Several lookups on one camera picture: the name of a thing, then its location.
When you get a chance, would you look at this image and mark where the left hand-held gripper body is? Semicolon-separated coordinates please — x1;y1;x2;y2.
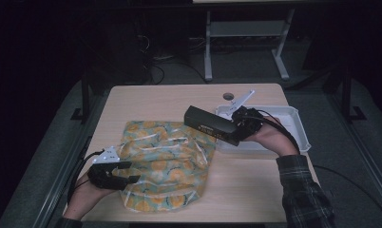
87;145;127;191

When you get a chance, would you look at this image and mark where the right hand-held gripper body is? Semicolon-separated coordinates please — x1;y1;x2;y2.
225;89;263;142

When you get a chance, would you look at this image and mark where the floral green orange tote bag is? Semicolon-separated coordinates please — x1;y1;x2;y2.
116;120;218;213

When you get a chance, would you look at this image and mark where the white plastic tray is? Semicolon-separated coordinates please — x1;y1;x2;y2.
215;104;312;156

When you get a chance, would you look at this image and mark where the long black box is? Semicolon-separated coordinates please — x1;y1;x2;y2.
183;104;244;147

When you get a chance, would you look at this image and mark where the person's right hand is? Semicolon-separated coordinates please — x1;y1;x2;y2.
244;117;299;158

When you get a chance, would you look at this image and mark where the person's left hand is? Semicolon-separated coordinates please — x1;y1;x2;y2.
64;180;116;221

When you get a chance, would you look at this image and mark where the black metal stand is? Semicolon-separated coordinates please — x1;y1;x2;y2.
69;67;92;124
340;66;368;123

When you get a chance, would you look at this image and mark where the left hand-held gripper black cable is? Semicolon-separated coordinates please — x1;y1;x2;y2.
67;150;105;203

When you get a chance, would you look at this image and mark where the hand-held gripper black cable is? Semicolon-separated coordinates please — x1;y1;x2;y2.
242;108;301;155
67;150;105;203

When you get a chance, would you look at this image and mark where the right hand-held gripper black cable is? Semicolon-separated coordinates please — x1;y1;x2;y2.
242;108;301;155

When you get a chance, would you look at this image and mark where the grey metal rail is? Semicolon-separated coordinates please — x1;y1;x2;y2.
324;91;382;207
30;93;108;228

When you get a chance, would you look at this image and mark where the white metal desk frame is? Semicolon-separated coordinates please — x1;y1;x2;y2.
192;0;326;82

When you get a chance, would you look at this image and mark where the bundle of dark cables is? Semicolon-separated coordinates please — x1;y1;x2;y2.
141;33;210;86

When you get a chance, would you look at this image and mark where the black floor cable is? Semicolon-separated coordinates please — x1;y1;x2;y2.
312;164;382;221

